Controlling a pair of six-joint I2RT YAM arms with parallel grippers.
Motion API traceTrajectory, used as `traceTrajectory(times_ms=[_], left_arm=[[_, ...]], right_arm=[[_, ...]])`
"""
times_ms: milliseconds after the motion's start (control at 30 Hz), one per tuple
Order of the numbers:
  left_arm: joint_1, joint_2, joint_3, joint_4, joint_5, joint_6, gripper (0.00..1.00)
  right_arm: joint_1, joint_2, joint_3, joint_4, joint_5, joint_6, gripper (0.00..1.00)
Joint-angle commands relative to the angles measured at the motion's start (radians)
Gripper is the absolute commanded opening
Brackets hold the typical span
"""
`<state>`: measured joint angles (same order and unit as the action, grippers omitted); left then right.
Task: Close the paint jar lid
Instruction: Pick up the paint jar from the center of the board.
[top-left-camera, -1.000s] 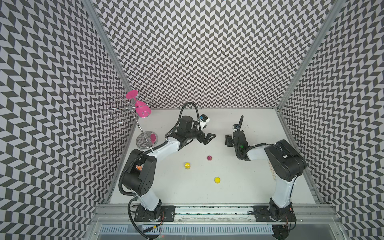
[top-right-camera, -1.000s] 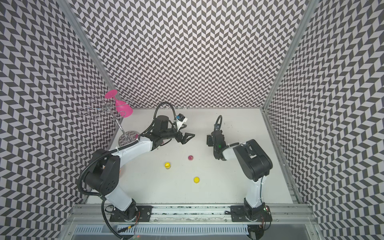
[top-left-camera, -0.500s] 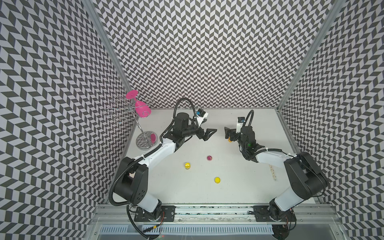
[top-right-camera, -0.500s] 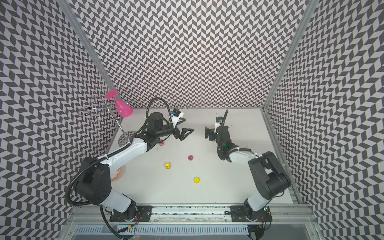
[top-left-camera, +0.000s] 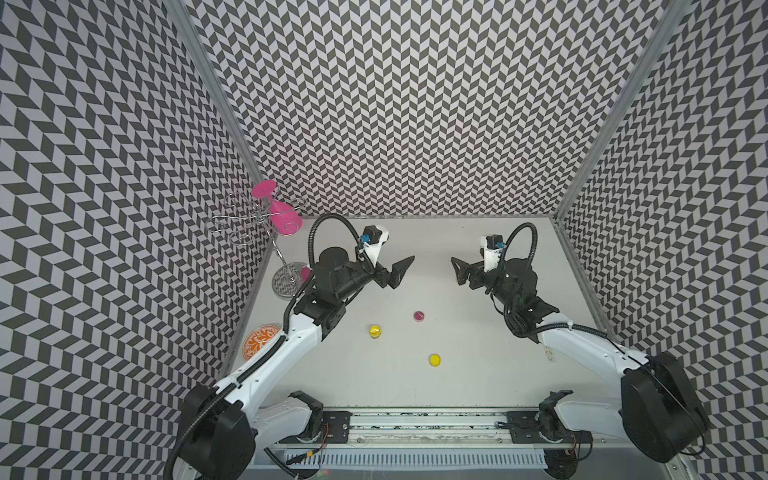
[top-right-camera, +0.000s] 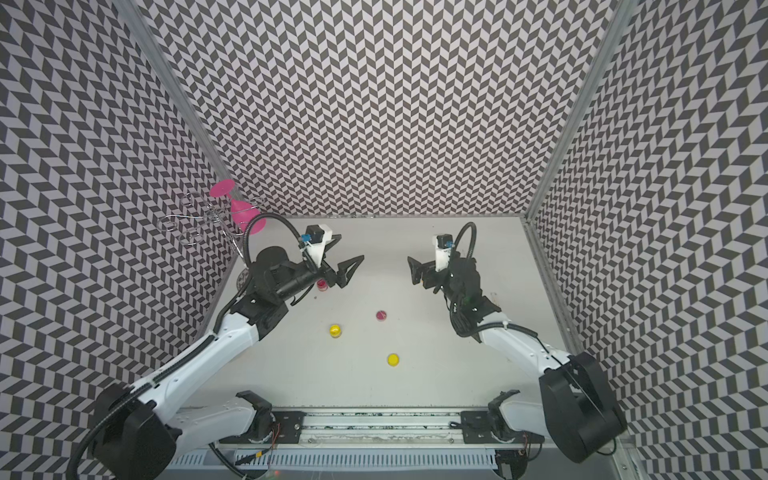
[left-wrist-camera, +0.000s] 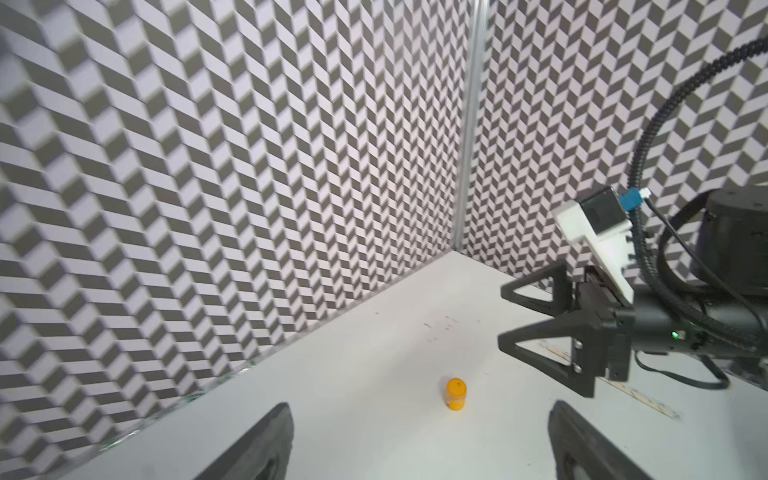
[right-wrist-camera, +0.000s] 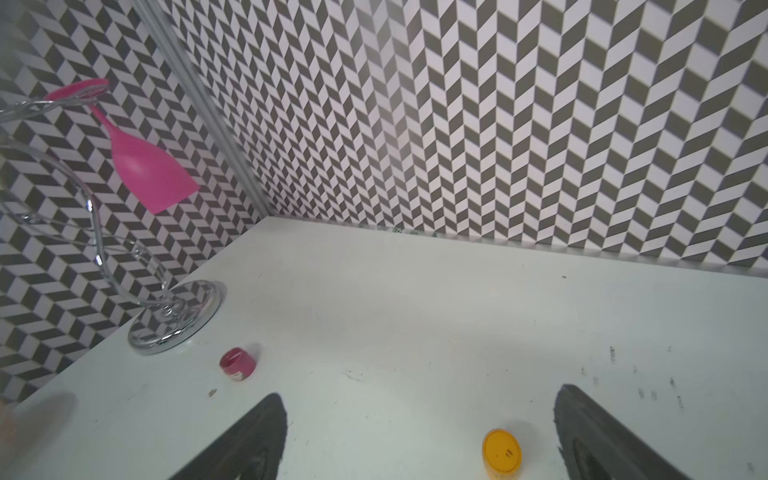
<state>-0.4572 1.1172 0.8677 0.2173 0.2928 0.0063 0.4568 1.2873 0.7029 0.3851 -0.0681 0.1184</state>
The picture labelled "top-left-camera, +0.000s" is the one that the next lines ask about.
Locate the chrome wire glass rack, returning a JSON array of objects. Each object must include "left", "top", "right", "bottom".
[{"left": 206, "top": 197, "right": 308, "bottom": 300}]

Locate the orange patterned plate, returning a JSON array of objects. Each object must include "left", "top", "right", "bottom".
[{"left": 241, "top": 324, "right": 282, "bottom": 361}]

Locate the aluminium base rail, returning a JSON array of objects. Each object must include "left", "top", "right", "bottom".
[{"left": 251, "top": 407, "right": 685, "bottom": 451}]

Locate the pink plastic wine glass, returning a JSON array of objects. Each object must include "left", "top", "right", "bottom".
[{"left": 251, "top": 180, "right": 303, "bottom": 236}]

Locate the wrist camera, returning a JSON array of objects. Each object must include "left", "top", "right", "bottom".
[
  {"left": 480, "top": 234, "right": 505, "bottom": 273},
  {"left": 360, "top": 225, "right": 390, "bottom": 268}
]

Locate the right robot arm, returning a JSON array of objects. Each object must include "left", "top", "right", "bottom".
[{"left": 451, "top": 222, "right": 710, "bottom": 463}]

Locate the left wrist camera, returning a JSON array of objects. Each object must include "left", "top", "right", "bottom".
[{"left": 360, "top": 225, "right": 390, "bottom": 268}]

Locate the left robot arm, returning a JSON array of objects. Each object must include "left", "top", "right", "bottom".
[{"left": 162, "top": 213, "right": 414, "bottom": 479}]

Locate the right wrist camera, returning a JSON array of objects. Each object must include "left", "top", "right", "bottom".
[{"left": 480, "top": 234, "right": 505, "bottom": 273}]

